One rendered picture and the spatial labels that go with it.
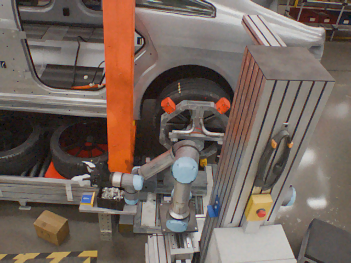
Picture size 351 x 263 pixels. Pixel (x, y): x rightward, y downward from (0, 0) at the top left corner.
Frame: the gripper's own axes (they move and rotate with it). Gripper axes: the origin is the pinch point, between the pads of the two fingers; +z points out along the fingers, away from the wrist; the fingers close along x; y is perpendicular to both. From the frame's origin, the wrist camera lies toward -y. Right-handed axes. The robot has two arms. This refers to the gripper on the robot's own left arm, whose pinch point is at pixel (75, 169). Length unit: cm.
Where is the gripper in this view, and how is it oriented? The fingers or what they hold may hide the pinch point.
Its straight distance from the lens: 188.2
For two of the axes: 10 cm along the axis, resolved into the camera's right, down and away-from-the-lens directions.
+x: 1.2, -5.1, 8.5
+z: -9.9, -1.5, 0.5
